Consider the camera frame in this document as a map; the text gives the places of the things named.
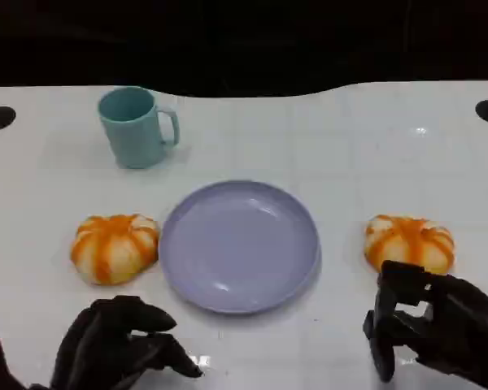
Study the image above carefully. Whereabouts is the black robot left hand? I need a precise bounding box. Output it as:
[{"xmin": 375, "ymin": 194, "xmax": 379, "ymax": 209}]
[{"xmin": 48, "ymin": 295, "xmax": 205, "ymax": 390}]

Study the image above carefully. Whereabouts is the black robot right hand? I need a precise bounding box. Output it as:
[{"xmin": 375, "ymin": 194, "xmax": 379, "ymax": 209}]
[{"xmin": 362, "ymin": 259, "xmax": 488, "ymax": 390}]

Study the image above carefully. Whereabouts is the orange and white bread roll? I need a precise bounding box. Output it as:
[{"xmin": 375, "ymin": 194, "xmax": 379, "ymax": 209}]
[
  {"xmin": 70, "ymin": 213, "xmax": 161, "ymax": 287},
  {"xmin": 364, "ymin": 214, "xmax": 456, "ymax": 276}
]

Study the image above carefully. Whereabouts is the lilac plate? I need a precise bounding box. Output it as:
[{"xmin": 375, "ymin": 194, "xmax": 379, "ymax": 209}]
[{"xmin": 159, "ymin": 180, "xmax": 322, "ymax": 316}]

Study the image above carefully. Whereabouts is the pale green mug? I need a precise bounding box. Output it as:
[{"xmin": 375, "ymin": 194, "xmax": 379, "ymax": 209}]
[{"xmin": 97, "ymin": 85, "xmax": 181, "ymax": 170}]

